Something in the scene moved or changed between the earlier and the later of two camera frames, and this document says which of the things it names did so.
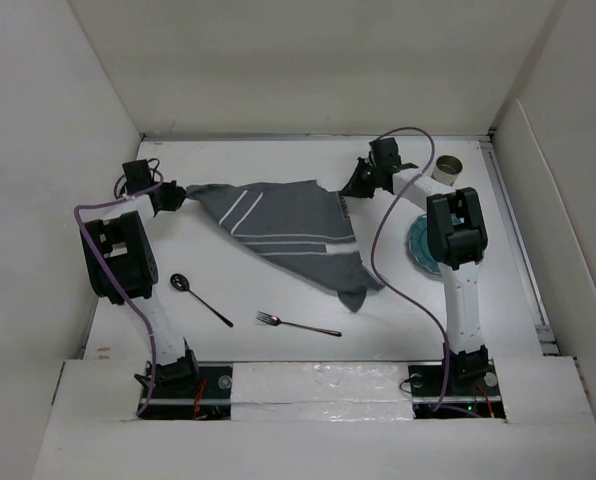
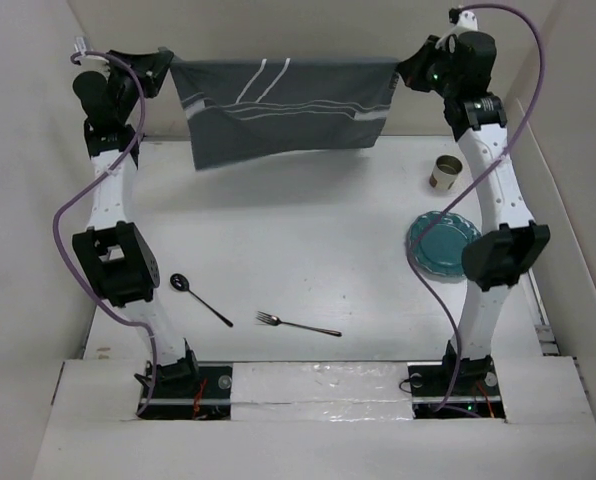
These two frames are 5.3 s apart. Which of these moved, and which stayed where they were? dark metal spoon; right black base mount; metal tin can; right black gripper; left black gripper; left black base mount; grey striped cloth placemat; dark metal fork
Moved: left black gripper; right black gripper; grey striped cloth placemat
Stayed: left black base mount; dark metal fork; metal tin can; dark metal spoon; right black base mount
